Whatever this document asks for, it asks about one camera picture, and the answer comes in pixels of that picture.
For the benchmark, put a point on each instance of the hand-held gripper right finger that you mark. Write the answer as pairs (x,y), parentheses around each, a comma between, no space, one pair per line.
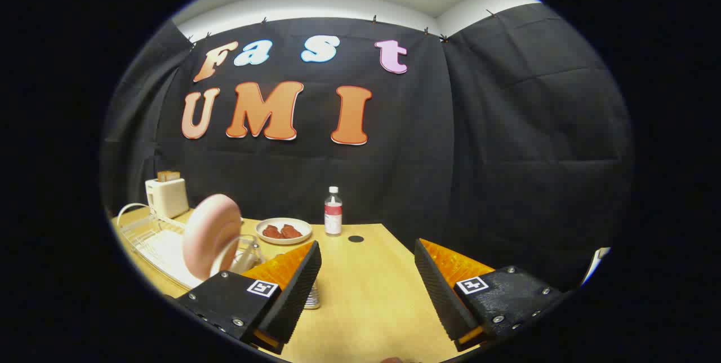
(442,295)

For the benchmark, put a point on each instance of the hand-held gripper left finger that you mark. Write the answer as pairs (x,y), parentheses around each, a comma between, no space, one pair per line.
(296,295)

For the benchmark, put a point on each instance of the pink plate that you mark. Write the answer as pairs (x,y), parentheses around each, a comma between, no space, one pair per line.
(205,239)

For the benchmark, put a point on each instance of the white plate with meat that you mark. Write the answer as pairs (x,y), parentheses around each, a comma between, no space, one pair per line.
(284,240)

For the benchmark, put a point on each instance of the red meat piece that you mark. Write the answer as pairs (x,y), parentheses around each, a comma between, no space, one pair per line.
(292,231)
(272,232)

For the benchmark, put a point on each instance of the clear bottle with red label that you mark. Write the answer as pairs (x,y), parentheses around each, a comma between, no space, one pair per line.
(333,216)

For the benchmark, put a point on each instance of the white drip tray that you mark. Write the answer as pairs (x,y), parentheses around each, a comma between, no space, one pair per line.
(166,253)

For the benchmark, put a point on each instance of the black backdrop cloth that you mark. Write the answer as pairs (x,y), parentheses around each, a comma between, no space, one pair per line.
(507,154)

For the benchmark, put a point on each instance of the white toaster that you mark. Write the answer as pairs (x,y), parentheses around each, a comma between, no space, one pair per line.
(167,198)

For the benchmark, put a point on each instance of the brown toast slice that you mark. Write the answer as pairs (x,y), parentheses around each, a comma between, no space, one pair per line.
(174,176)
(163,176)

